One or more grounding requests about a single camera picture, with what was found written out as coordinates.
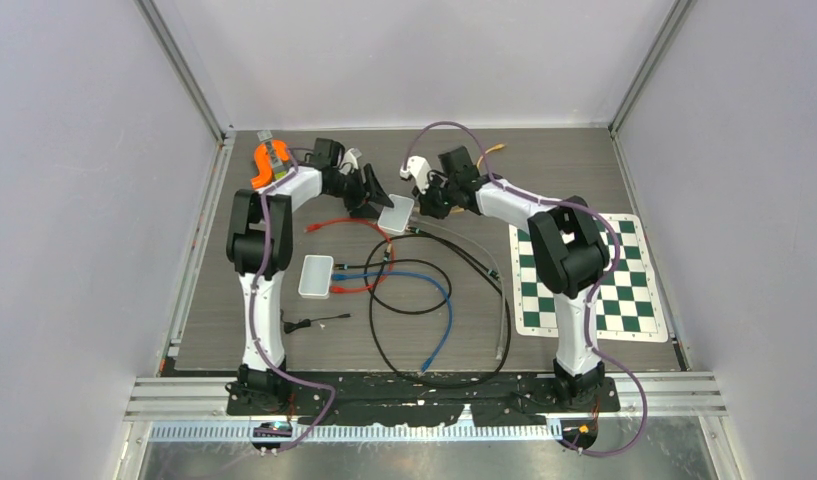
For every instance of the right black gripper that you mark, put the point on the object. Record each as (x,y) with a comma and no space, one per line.
(429,207)

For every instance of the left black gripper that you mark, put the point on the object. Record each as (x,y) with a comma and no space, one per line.
(360,206)

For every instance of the white network switch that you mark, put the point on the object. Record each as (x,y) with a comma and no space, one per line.
(315,277)
(394,220)

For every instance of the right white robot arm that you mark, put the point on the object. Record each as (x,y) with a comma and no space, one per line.
(570,255)

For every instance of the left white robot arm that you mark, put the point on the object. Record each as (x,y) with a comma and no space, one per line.
(260,244)

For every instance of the orange S-shaped block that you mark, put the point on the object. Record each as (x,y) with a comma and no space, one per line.
(269,155)

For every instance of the black power adapter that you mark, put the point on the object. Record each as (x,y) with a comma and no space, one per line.
(290,327)

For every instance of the green white chessboard mat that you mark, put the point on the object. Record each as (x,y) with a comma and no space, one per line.
(628,306)

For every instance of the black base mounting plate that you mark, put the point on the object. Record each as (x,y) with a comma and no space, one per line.
(368,398)

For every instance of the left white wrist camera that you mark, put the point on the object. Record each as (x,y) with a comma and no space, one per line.
(349,162)

